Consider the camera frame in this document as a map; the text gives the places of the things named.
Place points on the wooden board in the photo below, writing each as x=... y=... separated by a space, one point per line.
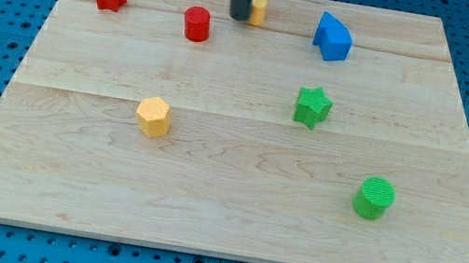
x=235 y=177

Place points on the green cylinder block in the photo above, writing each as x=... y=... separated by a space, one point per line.
x=374 y=196

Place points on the yellow hexagon block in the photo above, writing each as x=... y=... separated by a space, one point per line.
x=154 y=117

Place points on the red cylinder block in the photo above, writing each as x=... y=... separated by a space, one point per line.
x=197 y=24

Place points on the yellow heart block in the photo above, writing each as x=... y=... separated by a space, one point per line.
x=258 y=12

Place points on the green star block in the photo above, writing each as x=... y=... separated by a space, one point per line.
x=312 y=106

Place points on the blue pentagon house block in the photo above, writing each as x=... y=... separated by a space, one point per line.
x=333 y=38

